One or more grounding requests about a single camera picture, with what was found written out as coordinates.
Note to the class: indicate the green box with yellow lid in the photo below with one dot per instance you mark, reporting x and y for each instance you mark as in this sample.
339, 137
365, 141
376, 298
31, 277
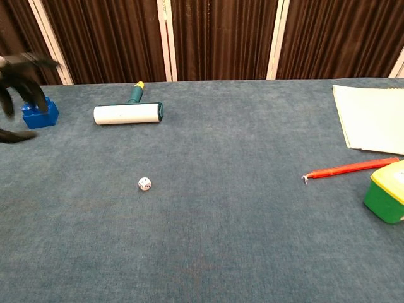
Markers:
383, 197

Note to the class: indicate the white die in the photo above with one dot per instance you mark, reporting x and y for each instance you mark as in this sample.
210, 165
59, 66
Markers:
144, 184

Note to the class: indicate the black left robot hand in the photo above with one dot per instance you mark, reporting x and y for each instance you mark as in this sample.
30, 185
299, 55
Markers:
19, 79

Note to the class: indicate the brown curtain folding screen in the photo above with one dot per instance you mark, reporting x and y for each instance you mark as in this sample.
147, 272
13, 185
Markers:
221, 38

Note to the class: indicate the blue toy building block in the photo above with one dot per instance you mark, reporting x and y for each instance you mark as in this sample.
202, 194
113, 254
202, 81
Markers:
42, 118

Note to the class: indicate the red pen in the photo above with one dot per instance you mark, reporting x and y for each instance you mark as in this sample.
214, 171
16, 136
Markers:
350, 168

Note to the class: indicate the pale yellow paper stack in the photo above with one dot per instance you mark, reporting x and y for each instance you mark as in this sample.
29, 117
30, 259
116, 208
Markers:
372, 120

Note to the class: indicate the blue table cloth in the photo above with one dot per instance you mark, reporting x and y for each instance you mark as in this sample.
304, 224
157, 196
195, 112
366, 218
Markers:
202, 221

